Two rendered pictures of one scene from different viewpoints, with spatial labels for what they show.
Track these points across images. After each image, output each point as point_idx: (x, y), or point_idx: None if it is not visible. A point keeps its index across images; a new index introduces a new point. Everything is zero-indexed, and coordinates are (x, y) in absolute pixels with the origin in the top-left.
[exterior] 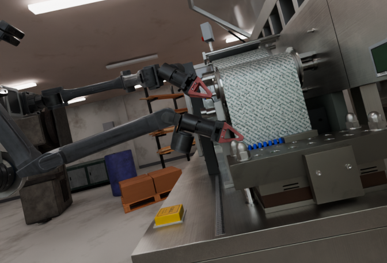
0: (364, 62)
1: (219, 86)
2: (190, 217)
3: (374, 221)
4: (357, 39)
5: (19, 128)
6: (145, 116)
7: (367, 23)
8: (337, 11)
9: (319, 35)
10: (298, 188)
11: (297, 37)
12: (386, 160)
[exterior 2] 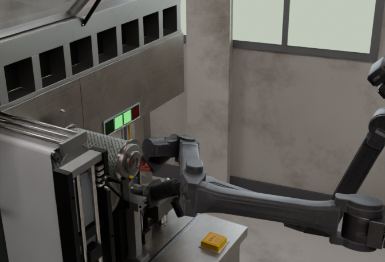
0: (97, 131)
1: (141, 155)
2: (201, 236)
3: None
4: (96, 118)
5: (336, 189)
6: (212, 176)
7: (102, 109)
8: (87, 100)
9: (67, 115)
10: None
11: (35, 116)
12: None
